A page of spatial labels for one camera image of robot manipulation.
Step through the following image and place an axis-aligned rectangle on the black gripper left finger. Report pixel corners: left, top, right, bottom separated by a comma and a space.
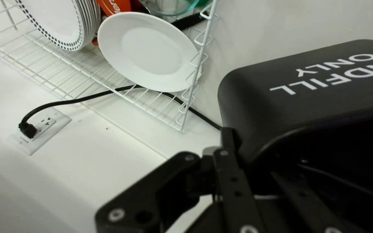
95, 127, 269, 233

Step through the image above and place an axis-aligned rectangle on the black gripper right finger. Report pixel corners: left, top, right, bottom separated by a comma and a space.
272, 169, 357, 233

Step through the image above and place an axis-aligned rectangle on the black landfill only bin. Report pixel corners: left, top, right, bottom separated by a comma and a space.
218, 39, 373, 233

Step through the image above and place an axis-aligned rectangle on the plain white plate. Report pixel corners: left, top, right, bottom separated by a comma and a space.
96, 10, 201, 93

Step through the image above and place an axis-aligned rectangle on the orange box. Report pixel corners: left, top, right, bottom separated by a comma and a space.
95, 0, 147, 18

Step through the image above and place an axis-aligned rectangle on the white plate dotted rim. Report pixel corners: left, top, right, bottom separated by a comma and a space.
76, 0, 103, 46
15, 0, 89, 53

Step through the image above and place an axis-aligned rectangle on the white wall outlet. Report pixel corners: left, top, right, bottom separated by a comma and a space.
9, 107, 74, 156

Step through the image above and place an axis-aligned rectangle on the white wire dish rack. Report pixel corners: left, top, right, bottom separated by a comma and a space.
0, 0, 219, 133

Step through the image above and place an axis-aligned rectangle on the black power cable with plug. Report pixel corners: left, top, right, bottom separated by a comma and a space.
17, 83, 223, 140

